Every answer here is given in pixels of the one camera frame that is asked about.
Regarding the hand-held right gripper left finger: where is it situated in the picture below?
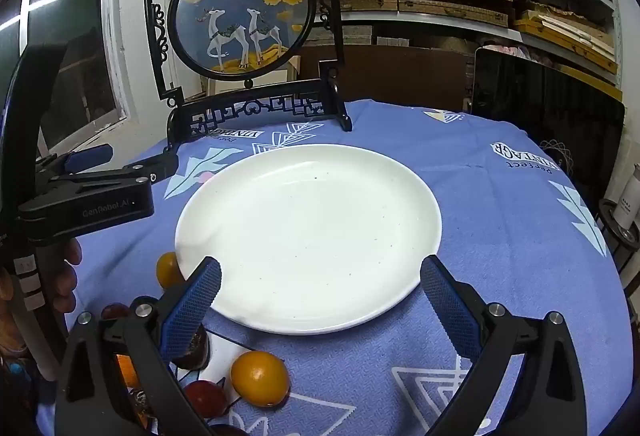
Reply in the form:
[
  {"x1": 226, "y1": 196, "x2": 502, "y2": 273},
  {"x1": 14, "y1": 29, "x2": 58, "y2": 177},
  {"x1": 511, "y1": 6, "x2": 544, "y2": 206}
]
[{"x1": 54, "y1": 256, "x2": 223, "y2": 436}]

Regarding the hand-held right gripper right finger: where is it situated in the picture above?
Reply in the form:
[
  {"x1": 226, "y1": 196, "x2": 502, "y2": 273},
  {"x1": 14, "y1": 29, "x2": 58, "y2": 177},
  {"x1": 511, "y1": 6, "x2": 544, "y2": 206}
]
[{"x1": 420, "y1": 255, "x2": 588, "y2": 436}]

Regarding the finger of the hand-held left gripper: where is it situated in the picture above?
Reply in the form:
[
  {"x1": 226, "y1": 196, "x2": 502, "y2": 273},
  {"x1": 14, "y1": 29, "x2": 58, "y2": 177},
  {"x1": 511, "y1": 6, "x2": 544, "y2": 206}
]
[
  {"x1": 35, "y1": 151, "x2": 179, "y2": 204},
  {"x1": 37, "y1": 143, "x2": 114, "y2": 177}
]

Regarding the orange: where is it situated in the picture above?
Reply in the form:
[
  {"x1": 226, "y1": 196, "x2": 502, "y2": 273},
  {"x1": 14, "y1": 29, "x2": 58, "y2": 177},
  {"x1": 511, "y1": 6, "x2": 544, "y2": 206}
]
[
  {"x1": 116, "y1": 353, "x2": 141, "y2": 389},
  {"x1": 156, "y1": 251, "x2": 186, "y2": 289},
  {"x1": 230, "y1": 351, "x2": 291, "y2": 408}
]

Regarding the white plate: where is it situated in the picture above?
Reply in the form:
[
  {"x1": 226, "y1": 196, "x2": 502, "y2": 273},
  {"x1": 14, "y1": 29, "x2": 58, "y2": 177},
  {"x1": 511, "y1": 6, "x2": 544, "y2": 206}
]
[{"x1": 175, "y1": 143, "x2": 443, "y2": 336}]

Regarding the person's left hand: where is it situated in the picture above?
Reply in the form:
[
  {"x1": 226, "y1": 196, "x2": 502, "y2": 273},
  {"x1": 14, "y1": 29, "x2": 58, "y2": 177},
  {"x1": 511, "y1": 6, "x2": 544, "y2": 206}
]
[{"x1": 50, "y1": 239, "x2": 82, "y2": 314}]

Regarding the blue printed tablecloth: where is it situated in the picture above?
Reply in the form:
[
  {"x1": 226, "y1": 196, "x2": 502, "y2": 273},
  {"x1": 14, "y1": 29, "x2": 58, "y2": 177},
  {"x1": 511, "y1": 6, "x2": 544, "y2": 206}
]
[{"x1": 65, "y1": 99, "x2": 633, "y2": 436}]

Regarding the white framed window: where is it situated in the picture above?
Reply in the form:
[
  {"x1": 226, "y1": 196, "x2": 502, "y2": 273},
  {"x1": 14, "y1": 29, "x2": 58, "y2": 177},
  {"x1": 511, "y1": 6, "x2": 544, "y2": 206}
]
[{"x1": 0, "y1": 0, "x2": 136, "y2": 157}]

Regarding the round deer picture black stand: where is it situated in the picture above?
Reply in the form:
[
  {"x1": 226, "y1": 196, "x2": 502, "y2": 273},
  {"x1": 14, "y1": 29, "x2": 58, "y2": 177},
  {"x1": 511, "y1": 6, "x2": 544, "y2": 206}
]
[{"x1": 142, "y1": 0, "x2": 353, "y2": 152}]

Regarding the dark patterned clothing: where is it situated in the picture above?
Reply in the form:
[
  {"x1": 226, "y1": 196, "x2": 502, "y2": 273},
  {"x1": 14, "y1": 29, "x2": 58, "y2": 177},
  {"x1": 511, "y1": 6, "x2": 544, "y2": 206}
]
[{"x1": 0, "y1": 341, "x2": 56, "y2": 436}]

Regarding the white bottle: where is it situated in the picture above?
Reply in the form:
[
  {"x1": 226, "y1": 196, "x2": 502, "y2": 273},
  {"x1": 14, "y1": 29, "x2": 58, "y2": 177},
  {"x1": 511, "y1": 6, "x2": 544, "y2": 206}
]
[{"x1": 612, "y1": 163, "x2": 640, "y2": 229}]

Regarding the black panel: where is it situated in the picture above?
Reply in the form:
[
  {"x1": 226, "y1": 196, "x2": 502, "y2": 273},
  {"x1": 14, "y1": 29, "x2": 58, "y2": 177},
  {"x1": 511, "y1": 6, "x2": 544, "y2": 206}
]
[{"x1": 472, "y1": 47, "x2": 627, "y2": 212}]

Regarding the brown board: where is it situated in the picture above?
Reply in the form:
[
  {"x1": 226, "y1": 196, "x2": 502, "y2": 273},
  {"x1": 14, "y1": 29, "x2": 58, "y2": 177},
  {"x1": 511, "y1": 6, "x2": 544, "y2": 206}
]
[{"x1": 295, "y1": 44, "x2": 476, "y2": 112}]

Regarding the pink cloth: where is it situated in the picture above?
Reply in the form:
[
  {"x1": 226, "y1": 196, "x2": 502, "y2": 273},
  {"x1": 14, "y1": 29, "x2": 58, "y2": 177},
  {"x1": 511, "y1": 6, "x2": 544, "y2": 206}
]
[{"x1": 480, "y1": 44, "x2": 538, "y2": 64}]

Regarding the white wall shelf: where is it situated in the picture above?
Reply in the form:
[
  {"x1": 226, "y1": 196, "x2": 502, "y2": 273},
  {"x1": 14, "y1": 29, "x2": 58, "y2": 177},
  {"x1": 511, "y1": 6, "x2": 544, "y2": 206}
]
[{"x1": 280, "y1": 0, "x2": 626, "y2": 102}]

